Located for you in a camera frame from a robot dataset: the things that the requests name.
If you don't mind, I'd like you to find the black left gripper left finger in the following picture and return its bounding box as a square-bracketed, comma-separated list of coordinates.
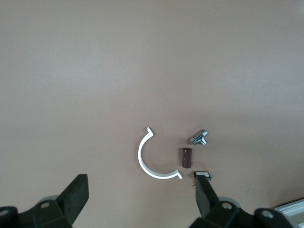
[16, 174, 89, 228]

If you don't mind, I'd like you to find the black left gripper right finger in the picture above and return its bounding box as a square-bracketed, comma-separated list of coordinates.
[190, 174, 256, 228]

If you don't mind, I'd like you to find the black push button white cap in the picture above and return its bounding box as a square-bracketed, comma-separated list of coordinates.
[193, 171, 212, 181]

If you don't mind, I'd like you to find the white drawer cabinet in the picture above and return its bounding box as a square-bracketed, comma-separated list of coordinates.
[274, 199, 304, 228]

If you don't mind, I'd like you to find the brown hexagonal block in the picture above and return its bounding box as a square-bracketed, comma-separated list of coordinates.
[181, 147, 193, 169]

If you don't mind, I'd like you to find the silver metal tee fitting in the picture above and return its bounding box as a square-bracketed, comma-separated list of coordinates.
[189, 130, 209, 146]

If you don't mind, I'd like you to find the white half-ring pipe clamp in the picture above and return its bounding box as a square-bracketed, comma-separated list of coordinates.
[137, 127, 183, 180]

